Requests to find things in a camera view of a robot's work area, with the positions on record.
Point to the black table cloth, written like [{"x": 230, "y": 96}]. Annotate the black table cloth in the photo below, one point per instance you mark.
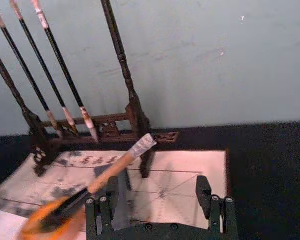
[{"x": 267, "y": 175}]

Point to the thin black calligraphy brush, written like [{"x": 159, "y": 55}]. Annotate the thin black calligraphy brush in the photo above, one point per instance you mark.
[
  {"x": 45, "y": 72},
  {"x": 65, "y": 67},
  {"x": 25, "y": 70}
]

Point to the white gridded practice paper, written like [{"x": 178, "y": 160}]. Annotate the white gridded practice paper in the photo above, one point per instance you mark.
[{"x": 175, "y": 165}]

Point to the round orange ink dish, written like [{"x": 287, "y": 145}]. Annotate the round orange ink dish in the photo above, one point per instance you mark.
[{"x": 37, "y": 220}]

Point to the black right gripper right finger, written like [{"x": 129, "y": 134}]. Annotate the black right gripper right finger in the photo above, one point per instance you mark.
[{"x": 203, "y": 195}]

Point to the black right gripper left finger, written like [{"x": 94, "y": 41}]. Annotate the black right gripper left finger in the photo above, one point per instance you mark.
[{"x": 120, "y": 200}]

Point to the dark carved wooden brush rack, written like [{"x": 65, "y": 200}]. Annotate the dark carved wooden brush rack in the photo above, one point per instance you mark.
[{"x": 130, "y": 90}]

